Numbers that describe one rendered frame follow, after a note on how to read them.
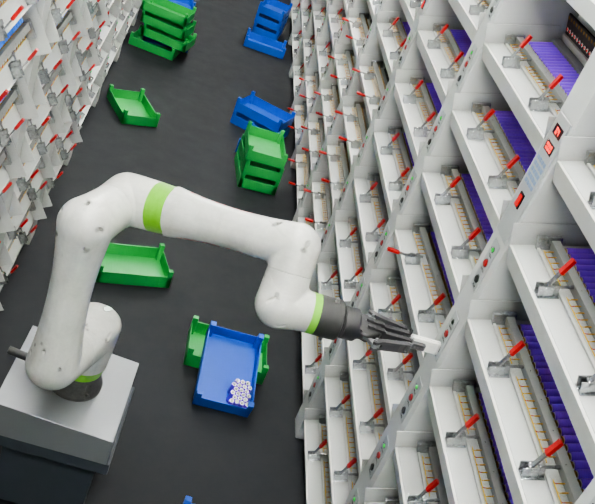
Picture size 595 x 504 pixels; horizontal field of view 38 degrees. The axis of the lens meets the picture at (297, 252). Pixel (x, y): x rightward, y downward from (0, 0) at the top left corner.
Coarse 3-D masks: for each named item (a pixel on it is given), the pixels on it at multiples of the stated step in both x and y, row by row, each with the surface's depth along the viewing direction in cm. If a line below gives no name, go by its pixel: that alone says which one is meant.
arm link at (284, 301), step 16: (272, 272) 184; (272, 288) 183; (288, 288) 182; (304, 288) 185; (256, 304) 185; (272, 304) 182; (288, 304) 182; (304, 304) 184; (320, 304) 185; (272, 320) 183; (288, 320) 184; (304, 320) 184
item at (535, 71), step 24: (504, 24) 221; (576, 24) 211; (504, 48) 220; (528, 48) 214; (552, 48) 216; (576, 48) 210; (504, 72) 205; (528, 72) 206; (552, 72) 202; (576, 72) 202; (504, 96) 203; (528, 96) 192; (552, 96) 191; (528, 120) 184; (552, 120) 170
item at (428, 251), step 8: (424, 232) 248; (424, 240) 244; (424, 248) 243; (432, 256) 237; (432, 264) 234; (432, 272) 231; (440, 280) 227; (440, 288) 224; (432, 296) 223; (440, 304) 220; (448, 304) 218; (448, 312) 215
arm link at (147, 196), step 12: (108, 180) 196; (120, 180) 195; (132, 180) 195; (144, 180) 196; (156, 180) 197; (132, 192) 193; (144, 192) 193; (156, 192) 193; (168, 192) 193; (132, 204) 193; (144, 204) 192; (156, 204) 192; (132, 216) 193; (144, 216) 193; (156, 216) 192; (144, 228) 196; (156, 228) 194
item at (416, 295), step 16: (400, 224) 253; (416, 224) 251; (400, 240) 248; (400, 256) 242; (400, 272) 241; (416, 272) 234; (416, 288) 228; (432, 288) 228; (416, 304) 221; (416, 320) 216; (432, 336) 210
